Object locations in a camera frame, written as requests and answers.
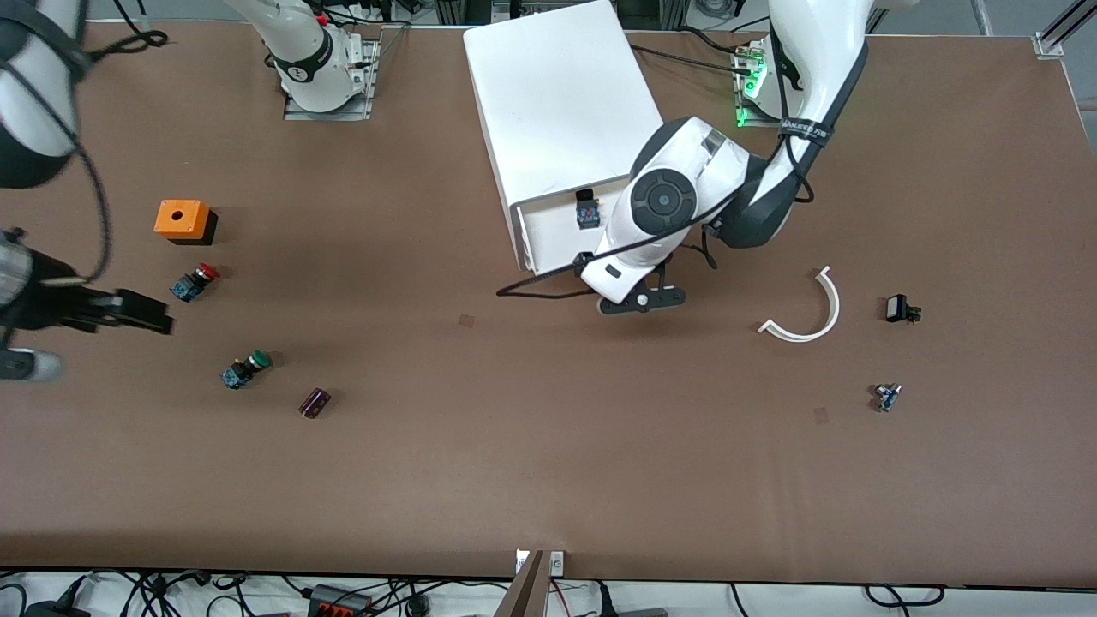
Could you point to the aluminium frame profile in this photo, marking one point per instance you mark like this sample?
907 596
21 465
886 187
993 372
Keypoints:
1050 43

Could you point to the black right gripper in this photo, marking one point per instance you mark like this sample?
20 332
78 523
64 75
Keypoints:
41 306

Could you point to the black power strip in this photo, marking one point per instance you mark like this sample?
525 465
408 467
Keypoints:
338 604

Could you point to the black power adapter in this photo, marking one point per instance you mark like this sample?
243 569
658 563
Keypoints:
56 610

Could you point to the white drawer cabinet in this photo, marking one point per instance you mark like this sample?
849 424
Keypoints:
548 94

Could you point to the green push button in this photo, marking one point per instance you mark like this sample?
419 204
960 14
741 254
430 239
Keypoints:
240 373

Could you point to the orange box with hole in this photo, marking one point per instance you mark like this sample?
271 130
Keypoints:
176 218

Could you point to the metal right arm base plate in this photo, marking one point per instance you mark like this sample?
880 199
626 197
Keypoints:
343 114

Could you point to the white plastic drawer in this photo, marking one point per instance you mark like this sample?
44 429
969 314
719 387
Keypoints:
548 231

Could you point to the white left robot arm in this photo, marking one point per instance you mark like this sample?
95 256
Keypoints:
814 51

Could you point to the small metal tee fitting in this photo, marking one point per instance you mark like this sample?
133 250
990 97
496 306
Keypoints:
887 398

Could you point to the brown slanted board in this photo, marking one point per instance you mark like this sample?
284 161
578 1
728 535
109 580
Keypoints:
523 596

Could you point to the purple cylindrical capacitor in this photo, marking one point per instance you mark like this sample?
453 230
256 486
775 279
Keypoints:
314 403

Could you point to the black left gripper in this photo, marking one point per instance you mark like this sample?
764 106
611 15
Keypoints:
580 263

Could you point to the yellow push button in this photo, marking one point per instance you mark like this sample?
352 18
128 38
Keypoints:
587 214

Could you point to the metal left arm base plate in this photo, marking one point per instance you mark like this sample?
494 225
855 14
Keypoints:
744 118

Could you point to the black square white-faced switch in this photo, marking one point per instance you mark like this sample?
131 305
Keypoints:
896 308

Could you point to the white curved bracket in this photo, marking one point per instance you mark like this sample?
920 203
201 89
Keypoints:
836 304

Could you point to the small metal edge bracket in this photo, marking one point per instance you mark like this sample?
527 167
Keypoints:
557 563

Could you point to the red push button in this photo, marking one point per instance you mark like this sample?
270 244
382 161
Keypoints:
190 284

